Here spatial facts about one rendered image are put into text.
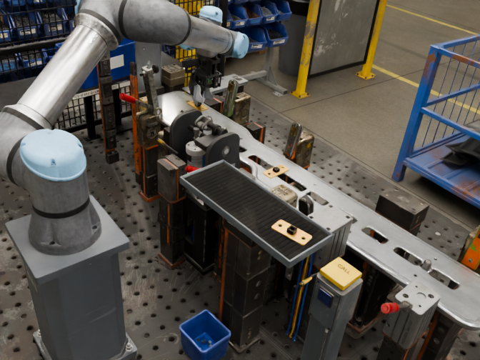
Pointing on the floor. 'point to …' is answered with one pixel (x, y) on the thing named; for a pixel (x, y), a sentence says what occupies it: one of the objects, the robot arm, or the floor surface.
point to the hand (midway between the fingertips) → (198, 101)
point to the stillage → (467, 148)
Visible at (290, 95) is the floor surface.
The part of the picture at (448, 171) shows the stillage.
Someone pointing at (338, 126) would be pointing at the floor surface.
